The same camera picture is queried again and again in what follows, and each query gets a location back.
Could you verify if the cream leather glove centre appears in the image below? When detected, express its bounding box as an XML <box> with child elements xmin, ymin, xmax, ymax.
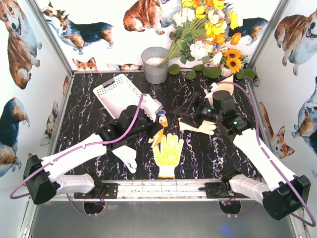
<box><xmin>178</xmin><ymin>118</ymin><xmax>216</xmax><ymax>135</ymax></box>

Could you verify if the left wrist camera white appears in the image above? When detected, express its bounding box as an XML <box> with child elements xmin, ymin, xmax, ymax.
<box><xmin>141</xmin><ymin>94</ymin><xmax>163</xmax><ymax>122</ymax></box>

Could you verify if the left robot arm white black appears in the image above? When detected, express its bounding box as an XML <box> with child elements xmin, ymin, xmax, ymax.
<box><xmin>23</xmin><ymin>105</ymin><xmax>163</xmax><ymax>205</ymax></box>

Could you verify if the blue dotted knit glove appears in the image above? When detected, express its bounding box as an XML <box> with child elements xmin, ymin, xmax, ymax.
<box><xmin>157</xmin><ymin>110</ymin><xmax>166</xmax><ymax>116</ymax></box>

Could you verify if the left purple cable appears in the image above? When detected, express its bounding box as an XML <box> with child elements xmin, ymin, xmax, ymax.
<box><xmin>9</xmin><ymin>93</ymin><xmax>149</xmax><ymax>216</ymax></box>

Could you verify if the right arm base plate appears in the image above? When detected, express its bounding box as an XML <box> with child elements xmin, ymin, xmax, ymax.
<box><xmin>198</xmin><ymin>172</ymin><xmax>247</xmax><ymax>198</ymax></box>

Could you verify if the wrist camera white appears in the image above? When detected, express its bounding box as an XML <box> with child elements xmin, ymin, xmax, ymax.
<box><xmin>203</xmin><ymin>82</ymin><xmax>218</xmax><ymax>105</ymax></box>
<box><xmin>141</xmin><ymin>94</ymin><xmax>163</xmax><ymax>122</ymax></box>

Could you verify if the white plastic storage basket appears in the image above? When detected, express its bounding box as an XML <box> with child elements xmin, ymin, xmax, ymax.
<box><xmin>93</xmin><ymin>74</ymin><xmax>142</xmax><ymax>119</ymax></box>

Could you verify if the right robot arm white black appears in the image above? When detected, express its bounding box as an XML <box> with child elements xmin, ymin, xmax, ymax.
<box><xmin>173</xmin><ymin>90</ymin><xmax>311</xmax><ymax>220</ymax></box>

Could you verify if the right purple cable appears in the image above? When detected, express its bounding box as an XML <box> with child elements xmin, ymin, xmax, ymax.
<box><xmin>220</xmin><ymin>81</ymin><xmax>317</xmax><ymax>228</ymax></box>

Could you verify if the white glove front left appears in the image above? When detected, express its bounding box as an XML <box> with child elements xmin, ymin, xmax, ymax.
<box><xmin>112</xmin><ymin>145</ymin><xmax>137</xmax><ymax>174</ymax></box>

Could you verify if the grey metal bucket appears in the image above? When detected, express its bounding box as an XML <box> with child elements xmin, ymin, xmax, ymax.
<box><xmin>141</xmin><ymin>47</ymin><xmax>168</xmax><ymax>84</ymax></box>

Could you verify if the cream leather glove back right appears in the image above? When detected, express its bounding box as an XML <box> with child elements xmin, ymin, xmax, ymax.
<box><xmin>216</xmin><ymin>75</ymin><xmax>234</xmax><ymax>96</ymax></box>

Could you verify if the sunflower bunch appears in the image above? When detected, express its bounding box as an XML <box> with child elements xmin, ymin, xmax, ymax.
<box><xmin>221</xmin><ymin>48</ymin><xmax>247</xmax><ymax>74</ymax></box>

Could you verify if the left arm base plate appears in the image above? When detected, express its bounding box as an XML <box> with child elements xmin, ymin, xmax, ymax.
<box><xmin>74</xmin><ymin>183</ymin><xmax>118</xmax><ymax>199</ymax></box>

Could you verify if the cream leather glove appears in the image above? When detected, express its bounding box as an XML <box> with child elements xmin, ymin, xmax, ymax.
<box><xmin>178</xmin><ymin>118</ymin><xmax>216</xmax><ymax>135</ymax></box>
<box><xmin>216</xmin><ymin>75</ymin><xmax>234</xmax><ymax>96</ymax></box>

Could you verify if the artificial flower bouquet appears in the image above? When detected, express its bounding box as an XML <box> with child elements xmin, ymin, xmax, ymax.
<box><xmin>161</xmin><ymin>0</ymin><xmax>244</xmax><ymax>65</ymax></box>

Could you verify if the yellow dotted knit glove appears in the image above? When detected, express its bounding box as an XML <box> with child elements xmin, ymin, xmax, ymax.
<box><xmin>153</xmin><ymin>133</ymin><xmax>184</xmax><ymax>179</ymax></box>

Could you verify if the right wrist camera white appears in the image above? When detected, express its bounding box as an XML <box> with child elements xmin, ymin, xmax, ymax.
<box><xmin>203</xmin><ymin>82</ymin><xmax>218</xmax><ymax>105</ymax></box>

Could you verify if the purple cable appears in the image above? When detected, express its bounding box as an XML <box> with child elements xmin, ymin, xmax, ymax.
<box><xmin>9</xmin><ymin>93</ymin><xmax>149</xmax><ymax>216</ymax></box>
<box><xmin>220</xmin><ymin>81</ymin><xmax>317</xmax><ymax>228</ymax></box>

